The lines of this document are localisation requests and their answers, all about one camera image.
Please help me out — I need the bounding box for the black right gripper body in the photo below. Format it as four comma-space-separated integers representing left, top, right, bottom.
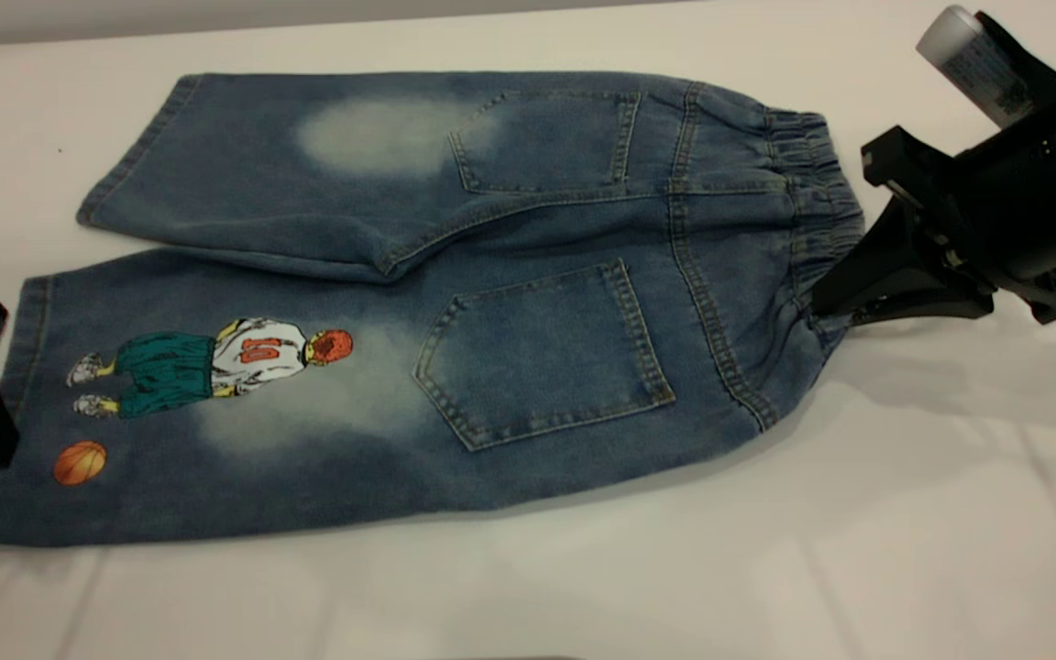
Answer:
861, 87, 1056, 327

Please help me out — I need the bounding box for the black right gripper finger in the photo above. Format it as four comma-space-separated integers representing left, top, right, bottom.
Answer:
810, 197, 993, 318
844, 291, 997, 324

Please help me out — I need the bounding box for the blue denim pants basketball print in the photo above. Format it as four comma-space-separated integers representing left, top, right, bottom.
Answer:
0, 71, 866, 553

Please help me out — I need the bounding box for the grey labelled cylinder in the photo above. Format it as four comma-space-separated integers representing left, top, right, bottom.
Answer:
916, 5, 1035, 129

